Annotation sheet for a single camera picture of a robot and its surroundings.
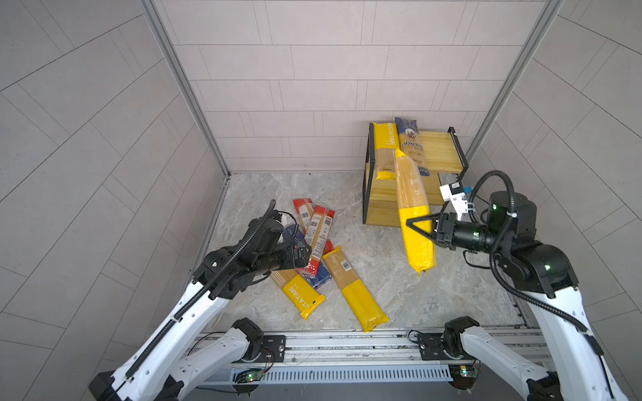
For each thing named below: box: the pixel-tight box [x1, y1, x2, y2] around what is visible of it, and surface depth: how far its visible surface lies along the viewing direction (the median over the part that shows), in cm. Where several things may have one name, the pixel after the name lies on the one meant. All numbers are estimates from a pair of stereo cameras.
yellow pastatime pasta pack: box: [270, 269, 327, 320], surface depth 82 cm
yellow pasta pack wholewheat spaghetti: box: [372, 121, 401, 181], surface depth 80 cm
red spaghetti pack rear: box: [292, 197, 315, 236], surface depth 101 cm
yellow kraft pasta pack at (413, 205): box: [395, 148, 437, 276], surface depth 57 cm
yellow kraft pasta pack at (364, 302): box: [321, 245, 390, 333], surface depth 82 cm
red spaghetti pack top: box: [303, 204, 336, 277], surface depth 91 cm
